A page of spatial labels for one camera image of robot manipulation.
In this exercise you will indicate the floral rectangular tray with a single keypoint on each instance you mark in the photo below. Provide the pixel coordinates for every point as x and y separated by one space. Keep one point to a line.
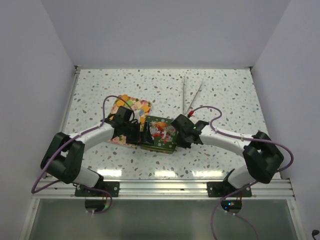
138 103

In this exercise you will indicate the round circuit board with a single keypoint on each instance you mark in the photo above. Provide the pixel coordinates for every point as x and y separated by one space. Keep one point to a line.
232 206
96 206

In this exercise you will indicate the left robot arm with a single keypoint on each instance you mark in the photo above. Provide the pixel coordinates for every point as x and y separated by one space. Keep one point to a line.
64 156

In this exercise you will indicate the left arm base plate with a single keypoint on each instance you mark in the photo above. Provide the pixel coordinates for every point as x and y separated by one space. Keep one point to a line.
112 187

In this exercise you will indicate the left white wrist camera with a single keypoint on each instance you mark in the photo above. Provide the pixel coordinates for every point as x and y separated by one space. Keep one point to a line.
139 115

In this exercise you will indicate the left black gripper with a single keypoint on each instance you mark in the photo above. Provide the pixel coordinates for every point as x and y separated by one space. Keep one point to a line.
136 139

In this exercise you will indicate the orange round cookie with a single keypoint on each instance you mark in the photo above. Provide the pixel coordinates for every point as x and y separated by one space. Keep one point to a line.
145 108
120 103
125 97

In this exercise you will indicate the metal tongs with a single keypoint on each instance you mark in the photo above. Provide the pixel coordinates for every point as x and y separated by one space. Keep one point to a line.
191 85

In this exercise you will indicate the left round circuit board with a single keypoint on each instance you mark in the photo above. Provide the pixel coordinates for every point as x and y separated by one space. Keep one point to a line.
96 206

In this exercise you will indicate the gold tin lid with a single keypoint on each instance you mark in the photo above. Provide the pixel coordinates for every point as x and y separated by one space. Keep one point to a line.
163 134

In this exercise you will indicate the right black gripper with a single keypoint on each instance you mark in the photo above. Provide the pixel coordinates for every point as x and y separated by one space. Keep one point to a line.
183 144

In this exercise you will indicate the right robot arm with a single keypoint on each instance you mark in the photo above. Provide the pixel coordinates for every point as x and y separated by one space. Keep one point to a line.
262 157

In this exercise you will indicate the aluminium frame rail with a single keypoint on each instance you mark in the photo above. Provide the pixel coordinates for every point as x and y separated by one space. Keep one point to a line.
171 190

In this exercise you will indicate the right round circuit board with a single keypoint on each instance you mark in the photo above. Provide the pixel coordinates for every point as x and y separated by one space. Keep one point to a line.
232 206

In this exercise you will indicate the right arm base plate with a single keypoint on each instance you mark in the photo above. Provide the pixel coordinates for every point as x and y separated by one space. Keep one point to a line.
219 189

